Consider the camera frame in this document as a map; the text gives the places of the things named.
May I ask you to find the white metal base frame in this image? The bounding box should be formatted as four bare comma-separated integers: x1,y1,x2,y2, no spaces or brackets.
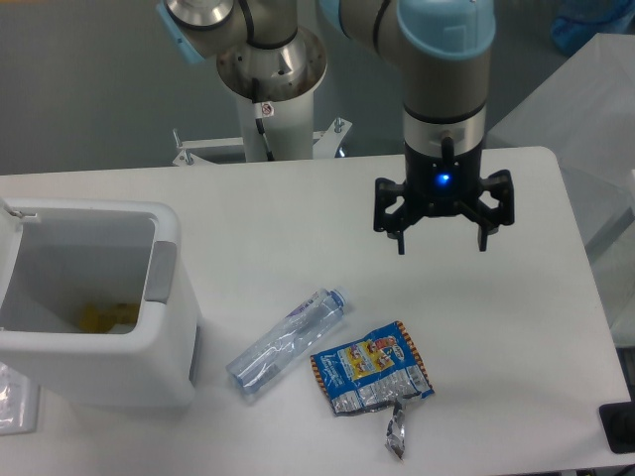
172,117,353,167

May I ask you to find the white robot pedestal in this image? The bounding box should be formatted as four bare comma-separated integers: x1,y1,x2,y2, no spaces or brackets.
216,27,326,163

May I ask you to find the blue shoe cover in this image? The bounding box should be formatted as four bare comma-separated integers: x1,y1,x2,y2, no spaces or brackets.
550,0,634,57

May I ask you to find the clear plastic water bottle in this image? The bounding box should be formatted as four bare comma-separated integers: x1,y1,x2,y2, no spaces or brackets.
225,287,350,403

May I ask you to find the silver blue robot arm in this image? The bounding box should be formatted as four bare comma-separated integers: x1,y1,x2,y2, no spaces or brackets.
157,1,515,248

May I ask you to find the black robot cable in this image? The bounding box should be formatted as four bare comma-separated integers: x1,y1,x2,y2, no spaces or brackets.
250,77,276,163

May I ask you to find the white trash can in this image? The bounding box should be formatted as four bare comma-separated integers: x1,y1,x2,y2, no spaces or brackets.
1,197,200,407

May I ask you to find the clear plastic bag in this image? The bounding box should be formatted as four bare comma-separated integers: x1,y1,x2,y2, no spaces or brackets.
1,363,40,436

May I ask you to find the black device at table edge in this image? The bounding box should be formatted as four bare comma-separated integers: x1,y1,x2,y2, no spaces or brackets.
599,402,634,454

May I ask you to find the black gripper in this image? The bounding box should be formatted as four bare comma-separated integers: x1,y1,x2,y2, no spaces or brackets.
373,142,515,255

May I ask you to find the yellow trash in can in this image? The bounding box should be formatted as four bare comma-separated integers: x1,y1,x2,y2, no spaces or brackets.
77,303,140,333

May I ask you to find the blue snack wrapper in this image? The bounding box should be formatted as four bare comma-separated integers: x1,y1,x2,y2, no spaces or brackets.
311,320,435,459

